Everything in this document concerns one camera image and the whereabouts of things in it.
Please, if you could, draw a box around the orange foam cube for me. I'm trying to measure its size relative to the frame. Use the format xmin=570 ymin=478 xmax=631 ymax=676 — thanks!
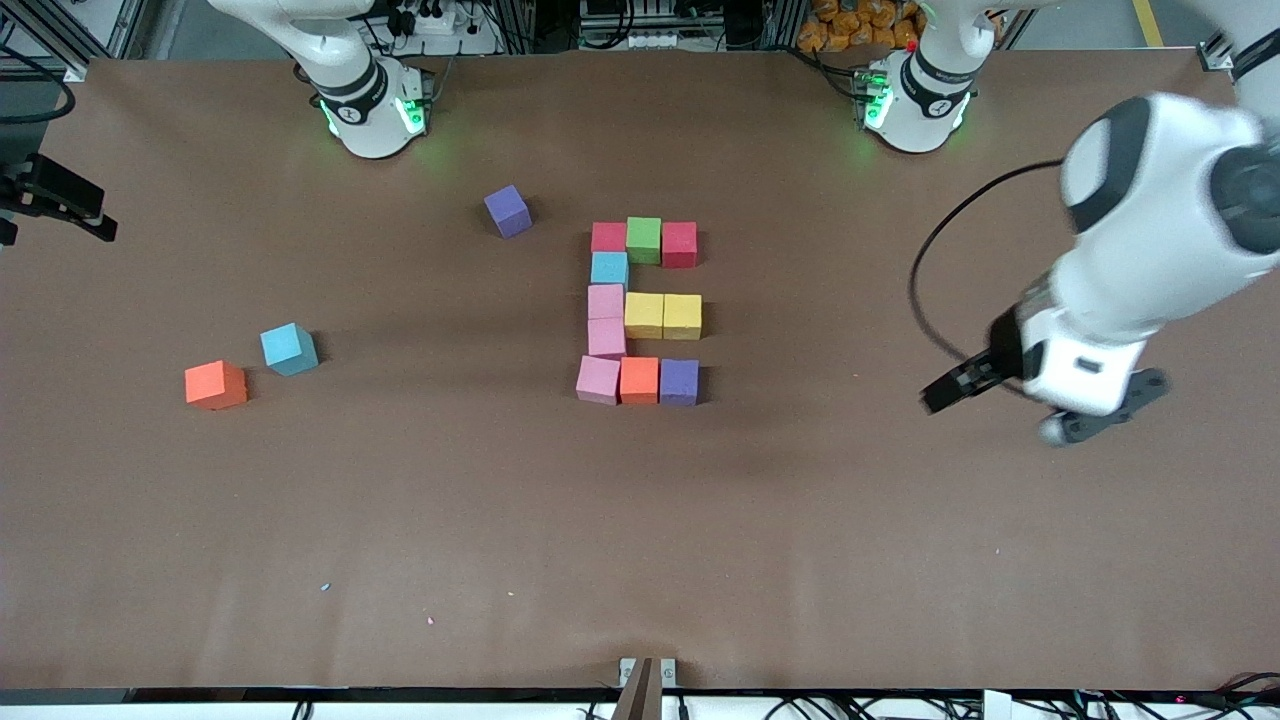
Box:
xmin=619 ymin=357 xmax=662 ymax=406
xmin=184 ymin=360 xmax=249 ymax=412

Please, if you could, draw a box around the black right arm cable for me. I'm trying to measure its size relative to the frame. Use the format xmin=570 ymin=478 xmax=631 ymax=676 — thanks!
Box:
xmin=0 ymin=48 xmax=79 ymax=127

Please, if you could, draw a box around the white power strip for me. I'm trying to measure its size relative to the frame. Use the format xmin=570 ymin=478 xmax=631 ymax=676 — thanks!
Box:
xmin=600 ymin=28 xmax=691 ymax=51
xmin=395 ymin=3 xmax=471 ymax=36

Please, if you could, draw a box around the purple foam cube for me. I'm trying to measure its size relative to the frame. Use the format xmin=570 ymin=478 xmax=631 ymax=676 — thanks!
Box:
xmin=659 ymin=358 xmax=701 ymax=408
xmin=484 ymin=184 xmax=533 ymax=239

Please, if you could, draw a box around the green foam cube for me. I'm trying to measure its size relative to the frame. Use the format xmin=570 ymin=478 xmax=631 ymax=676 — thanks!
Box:
xmin=626 ymin=217 xmax=663 ymax=267

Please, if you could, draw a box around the metal mount bracket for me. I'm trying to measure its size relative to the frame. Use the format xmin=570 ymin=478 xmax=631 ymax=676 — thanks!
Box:
xmin=617 ymin=656 xmax=679 ymax=720

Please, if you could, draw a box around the brown table cover sheet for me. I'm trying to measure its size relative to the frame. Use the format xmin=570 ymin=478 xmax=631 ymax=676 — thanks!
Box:
xmin=0 ymin=50 xmax=1280 ymax=693

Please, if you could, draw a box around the orange plastic pile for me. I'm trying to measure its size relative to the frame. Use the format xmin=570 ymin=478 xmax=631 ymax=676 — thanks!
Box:
xmin=797 ymin=0 xmax=926 ymax=53

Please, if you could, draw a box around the yellow foam cube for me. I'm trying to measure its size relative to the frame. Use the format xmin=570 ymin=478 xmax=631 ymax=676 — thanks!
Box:
xmin=625 ymin=292 xmax=665 ymax=341
xmin=662 ymin=293 xmax=703 ymax=342

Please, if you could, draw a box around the aluminium frame strut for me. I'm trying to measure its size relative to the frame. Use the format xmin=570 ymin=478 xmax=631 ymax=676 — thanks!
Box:
xmin=0 ymin=0 xmax=136 ymax=83
xmin=1198 ymin=20 xmax=1251 ymax=73

